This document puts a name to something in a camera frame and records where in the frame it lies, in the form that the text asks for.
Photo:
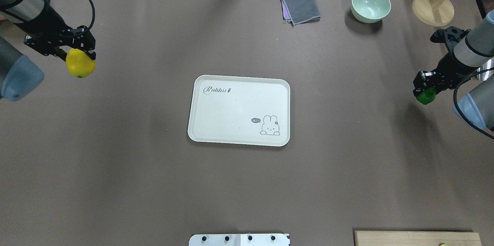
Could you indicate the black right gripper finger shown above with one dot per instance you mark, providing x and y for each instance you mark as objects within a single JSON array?
[{"x": 421, "y": 83}]

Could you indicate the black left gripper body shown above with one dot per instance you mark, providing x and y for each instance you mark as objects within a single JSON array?
[{"x": 49, "y": 23}]

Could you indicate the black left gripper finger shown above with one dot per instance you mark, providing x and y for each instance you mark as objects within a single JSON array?
[
  {"x": 83, "y": 40},
  {"x": 60, "y": 53}
]

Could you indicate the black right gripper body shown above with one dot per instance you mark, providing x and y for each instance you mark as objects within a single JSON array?
[{"x": 450, "y": 64}]

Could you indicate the green lime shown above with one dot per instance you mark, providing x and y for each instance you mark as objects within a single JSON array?
[{"x": 426, "y": 96}]

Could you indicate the yellow lemon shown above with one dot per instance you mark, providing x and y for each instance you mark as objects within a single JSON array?
[{"x": 79, "y": 64}]

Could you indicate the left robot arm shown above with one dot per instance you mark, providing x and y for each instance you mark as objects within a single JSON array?
[{"x": 19, "y": 75}]

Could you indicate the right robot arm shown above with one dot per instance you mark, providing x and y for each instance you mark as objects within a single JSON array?
[{"x": 467, "y": 52}]

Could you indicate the dark wooden tray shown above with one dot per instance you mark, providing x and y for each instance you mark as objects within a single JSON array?
[{"x": 484, "y": 7}]

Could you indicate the white rabbit tray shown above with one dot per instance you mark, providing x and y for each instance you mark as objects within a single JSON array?
[{"x": 240, "y": 110}]

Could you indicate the wooden mug tree stand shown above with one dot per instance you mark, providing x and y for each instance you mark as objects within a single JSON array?
[{"x": 436, "y": 13}]

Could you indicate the mint green bowl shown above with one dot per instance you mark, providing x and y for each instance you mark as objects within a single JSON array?
[{"x": 370, "y": 11}]

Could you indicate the grey folded cloth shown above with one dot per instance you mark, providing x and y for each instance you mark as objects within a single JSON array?
[{"x": 298, "y": 12}]

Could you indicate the wooden cutting board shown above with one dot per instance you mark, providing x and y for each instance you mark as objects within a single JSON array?
[{"x": 416, "y": 238}]

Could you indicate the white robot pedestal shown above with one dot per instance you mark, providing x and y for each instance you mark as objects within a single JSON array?
[{"x": 246, "y": 239}]

